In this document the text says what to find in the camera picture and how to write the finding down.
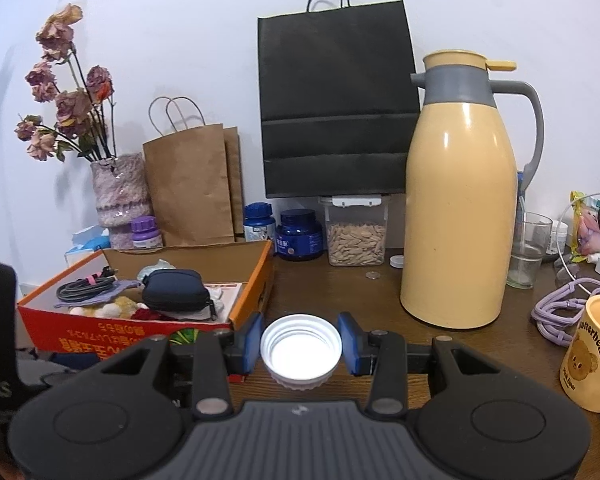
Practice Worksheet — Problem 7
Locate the purple cable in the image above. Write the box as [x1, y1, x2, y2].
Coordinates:
[531, 280, 600, 348]

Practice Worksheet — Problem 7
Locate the black paper bag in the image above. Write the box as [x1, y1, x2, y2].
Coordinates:
[257, 0, 422, 200]

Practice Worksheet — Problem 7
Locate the dark blue jar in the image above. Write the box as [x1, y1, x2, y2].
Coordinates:
[276, 208, 324, 262]

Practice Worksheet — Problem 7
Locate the colourful snack packet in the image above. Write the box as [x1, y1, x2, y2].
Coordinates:
[570, 191, 600, 258]

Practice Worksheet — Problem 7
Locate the small white jar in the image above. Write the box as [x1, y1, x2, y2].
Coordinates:
[547, 220, 570, 256]

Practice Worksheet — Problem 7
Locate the pink fuzzy vase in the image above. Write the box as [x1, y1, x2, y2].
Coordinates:
[90, 152, 153, 251]

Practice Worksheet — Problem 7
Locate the yellow thermos jug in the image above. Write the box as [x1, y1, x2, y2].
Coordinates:
[400, 49, 546, 331]

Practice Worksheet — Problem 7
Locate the red fabric flower clip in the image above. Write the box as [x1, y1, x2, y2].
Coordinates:
[130, 307, 181, 322]

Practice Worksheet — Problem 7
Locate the navy zip pouch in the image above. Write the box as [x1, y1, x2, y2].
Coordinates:
[141, 269, 218, 322]

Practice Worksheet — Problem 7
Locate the clear container of seeds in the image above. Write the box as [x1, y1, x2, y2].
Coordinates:
[319, 194, 391, 267]

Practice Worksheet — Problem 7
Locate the brown paper bag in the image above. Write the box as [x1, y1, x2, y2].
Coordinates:
[142, 96, 245, 247]

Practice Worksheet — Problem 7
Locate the blue tissue box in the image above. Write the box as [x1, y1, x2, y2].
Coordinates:
[64, 226, 112, 267]

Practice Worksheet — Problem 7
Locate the red cardboard box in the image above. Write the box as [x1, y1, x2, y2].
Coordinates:
[17, 240, 275, 356]

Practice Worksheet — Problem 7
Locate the white printed carton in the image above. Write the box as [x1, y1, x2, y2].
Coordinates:
[202, 282, 243, 323]

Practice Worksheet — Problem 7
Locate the clear plastic bag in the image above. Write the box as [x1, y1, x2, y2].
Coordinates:
[137, 259, 178, 281]

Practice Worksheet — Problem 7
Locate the yellow and white plush toy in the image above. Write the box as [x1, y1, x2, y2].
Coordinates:
[70, 296, 148, 318]

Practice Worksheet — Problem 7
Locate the white bottle with blue cap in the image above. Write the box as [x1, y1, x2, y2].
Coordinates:
[243, 202, 274, 243]

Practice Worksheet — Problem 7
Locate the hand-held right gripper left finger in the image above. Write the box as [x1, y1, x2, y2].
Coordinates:
[100, 311, 266, 421]

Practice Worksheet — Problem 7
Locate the yellow bear mug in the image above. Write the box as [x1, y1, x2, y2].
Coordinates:
[560, 294, 600, 431]

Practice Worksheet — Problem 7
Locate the glass cup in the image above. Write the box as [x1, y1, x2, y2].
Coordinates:
[506, 211, 553, 289]

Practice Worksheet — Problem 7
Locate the dried rose bouquet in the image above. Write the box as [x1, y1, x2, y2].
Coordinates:
[14, 3, 117, 163]

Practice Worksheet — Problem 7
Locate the white bottle cap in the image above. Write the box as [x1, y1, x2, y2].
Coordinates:
[260, 314, 343, 392]

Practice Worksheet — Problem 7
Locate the black cable with pink tie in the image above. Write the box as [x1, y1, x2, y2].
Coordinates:
[55, 266, 118, 303]

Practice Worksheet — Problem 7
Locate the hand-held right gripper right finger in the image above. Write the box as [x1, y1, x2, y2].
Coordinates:
[336, 311, 503, 418]

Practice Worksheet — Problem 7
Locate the purple burlap drawstring pouch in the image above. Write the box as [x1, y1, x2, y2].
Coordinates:
[55, 280, 143, 309]

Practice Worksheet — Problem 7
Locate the purple lid bottle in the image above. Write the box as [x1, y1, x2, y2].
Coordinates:
[130, 216, 164, 252]

